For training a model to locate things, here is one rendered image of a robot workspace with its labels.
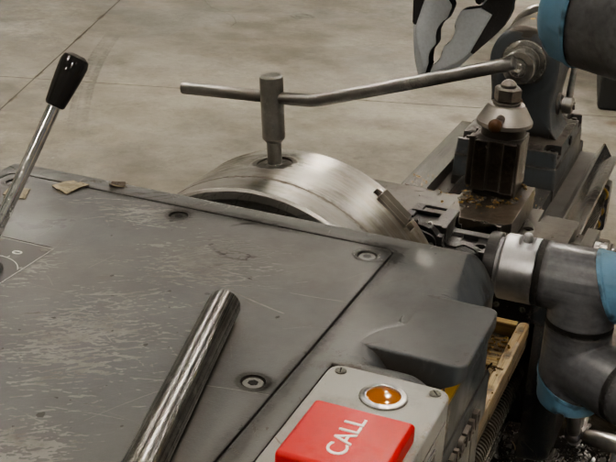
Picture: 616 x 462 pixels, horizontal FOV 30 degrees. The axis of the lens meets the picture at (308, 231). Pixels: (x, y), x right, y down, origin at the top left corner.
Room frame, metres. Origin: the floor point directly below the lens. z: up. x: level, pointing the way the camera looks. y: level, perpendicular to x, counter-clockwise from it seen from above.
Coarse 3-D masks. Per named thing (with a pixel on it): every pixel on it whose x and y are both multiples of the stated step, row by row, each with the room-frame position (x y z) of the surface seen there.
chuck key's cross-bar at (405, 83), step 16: (480, 64) 0.95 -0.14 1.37; (496, 64) 0.94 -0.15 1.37; (512, 64) 0.93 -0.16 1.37; (400, 80) 0.98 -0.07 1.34; (416, 80) 0.97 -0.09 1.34; (432, 80) 0.96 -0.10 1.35; (448, 80) 0.96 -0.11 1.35; (224, 96) 1.05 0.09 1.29; (240, 96) 1.05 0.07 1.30; (256, 96) 1.04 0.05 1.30; (288, 96) 1.02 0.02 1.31; (304, 96) 1.02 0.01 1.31; (320, 96) 1.01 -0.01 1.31; (336, 96) 1.00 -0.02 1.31; (352, 96) 0.99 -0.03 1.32; (368, 96) 0.99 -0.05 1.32
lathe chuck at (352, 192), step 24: (216, 168) 1.08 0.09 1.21; (240, 168) 1.03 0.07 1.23; (264, 168) 1.02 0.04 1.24; (288, 168) 1.02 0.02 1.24; (312, 168) 1.03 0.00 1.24; (336, 168) 1.04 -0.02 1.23; (312, 192) 0.97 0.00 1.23; (336, 192) 0.99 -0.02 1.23; (360, 192) 1.01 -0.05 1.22; (360, 216) 0.97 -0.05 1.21; (384, 216) 0.99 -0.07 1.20
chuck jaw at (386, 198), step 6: (384, 192) 1.07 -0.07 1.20; (378, 198) 1.03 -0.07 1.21; (384, 198) 1.04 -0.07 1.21; (390, 198) 1.07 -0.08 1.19; (384, 204) 1.03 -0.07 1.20; (390, 204) 1.03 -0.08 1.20; (396, 204) 1.07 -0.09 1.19; (390, 210) 1.03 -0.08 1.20; (396, 210) 1.03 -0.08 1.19; (402, 210) 1.07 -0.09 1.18; (396, 216) 1.02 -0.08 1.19; (402, 216) 1.03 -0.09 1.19; (408, 216) 1.07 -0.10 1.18; (402, 222) 1.02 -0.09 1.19; (408, 228) 1.02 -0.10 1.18
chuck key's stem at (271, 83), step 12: (276, 72) 1.05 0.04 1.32; (264, 84) 1.03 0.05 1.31; (276, 84) 1.03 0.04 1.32; (264, 96) 1.03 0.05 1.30; (276, 96) 1.03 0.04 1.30; (264, 108) 1.03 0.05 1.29; (276, 108) 1.03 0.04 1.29; (264, 120) 1.03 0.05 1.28; (276, 120) 1.03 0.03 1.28; (264, 132) 1.03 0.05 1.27; (276, 132) 1.03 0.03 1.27; (276, 144) 1.03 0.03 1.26; (276, 156) 1.03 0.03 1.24
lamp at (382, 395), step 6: (372, 390) 0.59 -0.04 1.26; (378, 390) 0.59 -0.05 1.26; (384, 390) 0.59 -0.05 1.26; (390, 390) 0.59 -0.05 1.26; (396, 390) 0.59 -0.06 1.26; (372, 396) 0.58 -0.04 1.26; (378, 396) 0.58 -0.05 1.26; (384, 396) 0.58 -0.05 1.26; (390, 396) 0.58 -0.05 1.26; (396, 396) 0.58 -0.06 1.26; (378, 402) 0.58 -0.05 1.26; (384, 402) 0.58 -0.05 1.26; (390, 402) 0.58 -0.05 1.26
